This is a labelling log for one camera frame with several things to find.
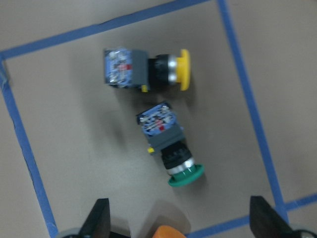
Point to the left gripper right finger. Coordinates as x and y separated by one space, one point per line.
265 222

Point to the yellow push button switch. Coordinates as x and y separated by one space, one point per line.
126 68

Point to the plain orange cylinder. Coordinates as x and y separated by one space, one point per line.
167 232

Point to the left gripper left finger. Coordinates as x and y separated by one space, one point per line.
97 224

